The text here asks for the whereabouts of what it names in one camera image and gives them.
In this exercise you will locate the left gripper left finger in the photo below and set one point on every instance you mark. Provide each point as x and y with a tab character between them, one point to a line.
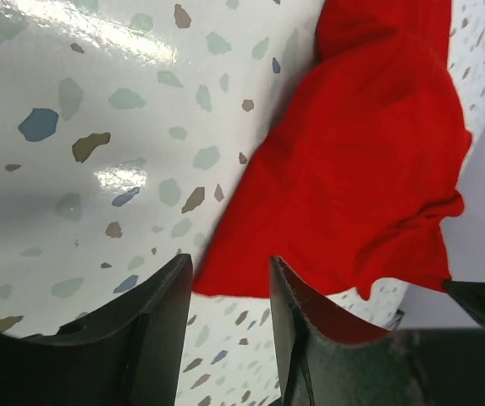
127	352

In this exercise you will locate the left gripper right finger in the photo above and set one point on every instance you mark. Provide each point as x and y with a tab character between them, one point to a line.
329	356

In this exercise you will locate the red t shirt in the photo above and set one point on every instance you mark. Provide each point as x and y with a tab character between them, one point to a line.
352	185

